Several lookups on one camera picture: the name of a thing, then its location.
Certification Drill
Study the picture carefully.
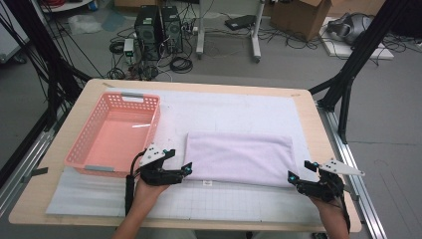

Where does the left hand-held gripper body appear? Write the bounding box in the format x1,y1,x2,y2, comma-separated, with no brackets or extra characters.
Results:
138,142,185,187

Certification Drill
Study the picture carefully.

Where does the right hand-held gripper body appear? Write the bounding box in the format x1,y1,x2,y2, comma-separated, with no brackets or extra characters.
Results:
295,158,366,203

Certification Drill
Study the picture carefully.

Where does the lilac printed towel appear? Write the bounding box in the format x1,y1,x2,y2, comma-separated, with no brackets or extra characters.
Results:
183,131,299,188

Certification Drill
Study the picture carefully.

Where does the pink plastic basket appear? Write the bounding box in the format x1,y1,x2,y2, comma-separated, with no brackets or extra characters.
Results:
64,92,162,178

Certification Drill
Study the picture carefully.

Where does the person's left hand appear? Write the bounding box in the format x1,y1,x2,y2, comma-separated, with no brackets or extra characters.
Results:
133,180,170,210

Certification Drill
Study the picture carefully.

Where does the person's right hand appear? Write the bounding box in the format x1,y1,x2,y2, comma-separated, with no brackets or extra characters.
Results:
310,195,347,227

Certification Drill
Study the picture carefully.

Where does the white grid mat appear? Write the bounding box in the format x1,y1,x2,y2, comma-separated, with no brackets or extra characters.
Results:
45,87,324,224

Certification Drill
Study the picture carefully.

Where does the white power adapter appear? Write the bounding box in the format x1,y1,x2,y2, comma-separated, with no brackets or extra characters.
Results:
122,38,135,58

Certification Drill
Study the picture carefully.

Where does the large black computer tower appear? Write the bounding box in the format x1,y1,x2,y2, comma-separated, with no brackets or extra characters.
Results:
133,4,162,62

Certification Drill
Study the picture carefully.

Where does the white floor board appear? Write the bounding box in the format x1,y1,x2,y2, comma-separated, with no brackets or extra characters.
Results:
318,16,395,61

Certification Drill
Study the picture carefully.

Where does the small black computer tower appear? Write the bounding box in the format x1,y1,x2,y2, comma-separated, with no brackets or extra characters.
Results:
160,5,184,54

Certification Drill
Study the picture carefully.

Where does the white metal stand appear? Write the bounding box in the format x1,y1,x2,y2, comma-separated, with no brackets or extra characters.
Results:
195,0,267,64

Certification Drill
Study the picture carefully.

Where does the grey rounded device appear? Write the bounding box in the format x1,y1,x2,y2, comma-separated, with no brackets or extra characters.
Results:
326,12,374,46

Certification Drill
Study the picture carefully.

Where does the flat black box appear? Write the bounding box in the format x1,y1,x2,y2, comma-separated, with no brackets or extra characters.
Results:
224,14,257,32

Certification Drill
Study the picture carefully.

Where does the open cardboard box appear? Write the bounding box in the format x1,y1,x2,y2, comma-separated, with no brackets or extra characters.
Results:
269,0,332,43

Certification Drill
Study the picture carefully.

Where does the clear plastic bag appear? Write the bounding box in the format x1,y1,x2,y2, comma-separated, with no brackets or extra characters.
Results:
68,13,104,36

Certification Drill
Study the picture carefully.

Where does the white round table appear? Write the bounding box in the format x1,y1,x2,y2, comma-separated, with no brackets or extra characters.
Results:
39,0,94,14

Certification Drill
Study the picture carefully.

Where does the grey metal bracket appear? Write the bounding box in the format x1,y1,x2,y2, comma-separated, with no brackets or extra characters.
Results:
344,183,361,202
21,166,49,184

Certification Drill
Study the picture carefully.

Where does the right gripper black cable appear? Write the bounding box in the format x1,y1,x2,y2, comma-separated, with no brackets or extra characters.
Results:
334,192,351,233

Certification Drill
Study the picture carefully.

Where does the aluminium rail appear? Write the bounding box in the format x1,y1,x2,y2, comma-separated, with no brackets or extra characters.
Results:
0,106,64,217
316,103,387,239

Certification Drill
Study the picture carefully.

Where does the coiled black cable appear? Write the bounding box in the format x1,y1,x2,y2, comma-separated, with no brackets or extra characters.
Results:
169,56,194,75

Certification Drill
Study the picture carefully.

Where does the black metal frame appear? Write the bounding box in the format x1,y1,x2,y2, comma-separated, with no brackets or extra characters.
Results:
0,0,94,188
308,0,422,145

